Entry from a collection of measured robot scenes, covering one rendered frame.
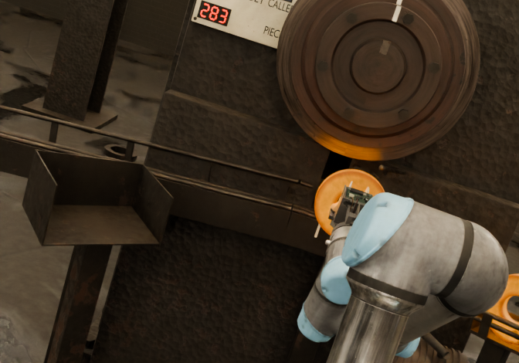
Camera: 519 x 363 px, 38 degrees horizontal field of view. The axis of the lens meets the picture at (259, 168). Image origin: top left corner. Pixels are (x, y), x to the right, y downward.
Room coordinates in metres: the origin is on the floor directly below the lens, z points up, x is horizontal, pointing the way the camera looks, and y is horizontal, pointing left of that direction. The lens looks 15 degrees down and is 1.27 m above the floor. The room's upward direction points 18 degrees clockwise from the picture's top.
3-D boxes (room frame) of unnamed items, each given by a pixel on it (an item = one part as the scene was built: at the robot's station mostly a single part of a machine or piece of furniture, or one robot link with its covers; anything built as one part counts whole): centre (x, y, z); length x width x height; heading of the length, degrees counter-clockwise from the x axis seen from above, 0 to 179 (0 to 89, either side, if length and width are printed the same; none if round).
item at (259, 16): (1.94, 0.15, 1.15); 0.26 x 0.02 x 0.18; 88
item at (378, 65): (1.72, -0.18, 1.11); 0.28 x 0.06 x 0.28; 88
